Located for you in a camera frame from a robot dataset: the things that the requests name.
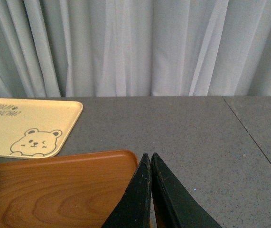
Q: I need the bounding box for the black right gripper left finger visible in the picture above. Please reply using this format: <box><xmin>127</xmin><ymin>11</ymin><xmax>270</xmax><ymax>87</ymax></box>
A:
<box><xmin>102</xmin><ymin>153</ymin><xmax>152</xmax><ymax>228</ymax></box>

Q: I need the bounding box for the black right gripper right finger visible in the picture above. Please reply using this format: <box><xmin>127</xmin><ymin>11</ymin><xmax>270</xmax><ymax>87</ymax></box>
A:
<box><xmin>151</xmin><ymin>152</ymin><xmax>220</xmax><ymax>228</ymax></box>

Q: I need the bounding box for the brown wooden tray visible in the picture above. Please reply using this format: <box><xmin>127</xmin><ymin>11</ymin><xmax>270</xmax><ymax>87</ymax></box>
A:
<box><xmin>0</xmin><ymin>150</ymin><xmax>139</xmax><ymax>228</ymax></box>

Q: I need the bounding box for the yellow bear tray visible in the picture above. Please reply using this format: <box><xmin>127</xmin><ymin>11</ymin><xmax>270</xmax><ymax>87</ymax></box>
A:
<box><xmin>0</xmin><ymin>98</ymin><xmax>83</xmax><ymax>159</ymax></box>

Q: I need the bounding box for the grey curtain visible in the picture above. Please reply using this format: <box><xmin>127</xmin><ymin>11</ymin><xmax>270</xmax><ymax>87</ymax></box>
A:
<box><xmin>0</xmin><ymin>0</ymin><xmax>271</xmax><ymax>98</ymax></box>

